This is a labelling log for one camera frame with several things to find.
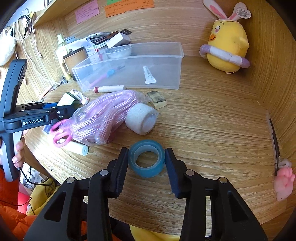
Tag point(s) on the yellow chick plush toy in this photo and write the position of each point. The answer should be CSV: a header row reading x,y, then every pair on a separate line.
x,y
228,43

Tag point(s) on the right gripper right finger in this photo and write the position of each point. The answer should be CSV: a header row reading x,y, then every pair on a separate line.
x,y
232,219

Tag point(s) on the white ceramic bowl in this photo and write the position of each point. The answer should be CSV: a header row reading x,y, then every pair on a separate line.
x,y
119,52

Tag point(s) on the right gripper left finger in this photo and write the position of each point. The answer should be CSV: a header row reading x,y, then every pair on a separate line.
x,y
79,208

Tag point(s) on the light green tube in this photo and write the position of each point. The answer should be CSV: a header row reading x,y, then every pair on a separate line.
x,y
76,148

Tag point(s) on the blue tape roll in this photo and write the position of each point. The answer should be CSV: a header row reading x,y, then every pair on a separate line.
x,y
146,158

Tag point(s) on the green sticky note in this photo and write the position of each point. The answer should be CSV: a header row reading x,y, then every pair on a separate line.
x,y
108,2

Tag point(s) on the brown lidded mug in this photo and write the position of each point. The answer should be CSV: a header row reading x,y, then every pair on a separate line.
x,y
72,59

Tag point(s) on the small stained eraser block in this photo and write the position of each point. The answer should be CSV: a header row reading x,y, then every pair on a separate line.
x,y
156,100

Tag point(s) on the pink handled scissors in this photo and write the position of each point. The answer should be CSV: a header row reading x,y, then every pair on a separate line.
x,y
61,137

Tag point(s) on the white small box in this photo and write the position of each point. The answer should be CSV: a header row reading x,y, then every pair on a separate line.
x,y
118,40

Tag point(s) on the white bandage roll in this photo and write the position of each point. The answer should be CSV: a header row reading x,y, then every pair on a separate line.
x,y
141,118

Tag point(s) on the clear plastic storage bin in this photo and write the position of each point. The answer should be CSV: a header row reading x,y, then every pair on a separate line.
x,y
164,60

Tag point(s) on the pink paw keychain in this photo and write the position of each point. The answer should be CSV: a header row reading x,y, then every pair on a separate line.
x,y
283,181

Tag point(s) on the beige lip balm stick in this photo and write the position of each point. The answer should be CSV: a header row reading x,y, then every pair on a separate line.
x,y
108,89

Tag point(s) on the white cream tube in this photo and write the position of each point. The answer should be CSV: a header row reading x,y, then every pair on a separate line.
x,y
149,79

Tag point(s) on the orange sticky note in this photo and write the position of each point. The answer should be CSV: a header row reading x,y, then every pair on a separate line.
x,y
124,6

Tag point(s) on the left hand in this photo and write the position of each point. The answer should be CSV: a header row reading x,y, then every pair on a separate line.
x,y
19,158

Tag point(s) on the pink sticky note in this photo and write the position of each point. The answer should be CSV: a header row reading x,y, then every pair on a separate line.
x,y
87,11

